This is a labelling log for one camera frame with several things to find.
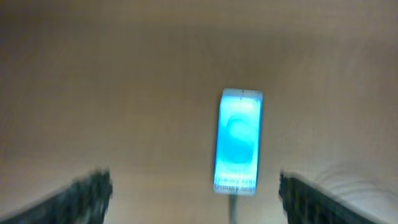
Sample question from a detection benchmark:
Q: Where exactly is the blue Galaxy smartphone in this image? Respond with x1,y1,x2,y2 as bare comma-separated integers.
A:
213,88,263,196

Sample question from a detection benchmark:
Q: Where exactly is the black USB charger cable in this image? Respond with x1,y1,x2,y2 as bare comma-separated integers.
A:
229,194,239,224

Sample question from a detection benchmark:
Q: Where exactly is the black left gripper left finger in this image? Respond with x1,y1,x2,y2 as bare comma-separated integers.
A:
1,169,113,224

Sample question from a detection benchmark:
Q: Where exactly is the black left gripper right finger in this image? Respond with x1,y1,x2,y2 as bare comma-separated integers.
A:
279,171,382,224

